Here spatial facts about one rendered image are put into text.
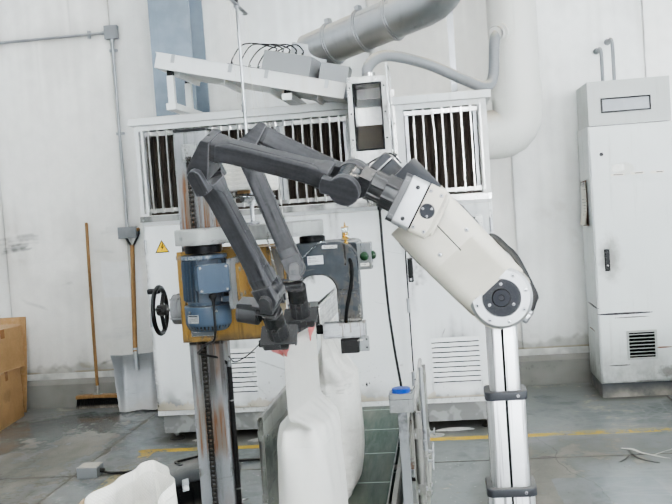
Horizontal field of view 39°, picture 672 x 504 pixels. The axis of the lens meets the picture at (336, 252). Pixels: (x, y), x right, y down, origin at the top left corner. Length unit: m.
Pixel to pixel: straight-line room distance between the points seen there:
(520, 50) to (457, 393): 2.21
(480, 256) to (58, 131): 5.75
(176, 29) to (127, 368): 2.56
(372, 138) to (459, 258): 3.49
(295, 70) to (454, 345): 1.94
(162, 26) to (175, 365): 2.48
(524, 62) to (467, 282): 3.97
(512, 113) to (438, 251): 3.93
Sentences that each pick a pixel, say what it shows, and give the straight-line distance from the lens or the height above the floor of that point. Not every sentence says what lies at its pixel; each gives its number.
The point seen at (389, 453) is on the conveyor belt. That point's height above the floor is 0.38.
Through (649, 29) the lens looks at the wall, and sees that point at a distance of 7.43.
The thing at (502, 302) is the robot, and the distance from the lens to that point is 2.44.
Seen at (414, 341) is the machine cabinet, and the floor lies 0.57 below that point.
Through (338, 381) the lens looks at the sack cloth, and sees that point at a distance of 3.47.
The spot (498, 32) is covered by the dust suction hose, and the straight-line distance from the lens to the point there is 6.21.
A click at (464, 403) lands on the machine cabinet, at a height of 0.16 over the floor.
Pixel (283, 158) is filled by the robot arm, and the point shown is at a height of 1.58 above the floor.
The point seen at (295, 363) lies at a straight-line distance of 2.78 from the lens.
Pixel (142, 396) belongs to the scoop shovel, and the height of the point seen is 0.11.
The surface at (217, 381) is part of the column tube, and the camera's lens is 3.36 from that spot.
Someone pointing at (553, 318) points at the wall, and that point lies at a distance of 7.28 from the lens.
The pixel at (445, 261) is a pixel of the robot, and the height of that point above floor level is 1.31.
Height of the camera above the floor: 1.47
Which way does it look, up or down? 3 degrees down
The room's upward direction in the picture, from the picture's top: 4 degrees counter-clockwise
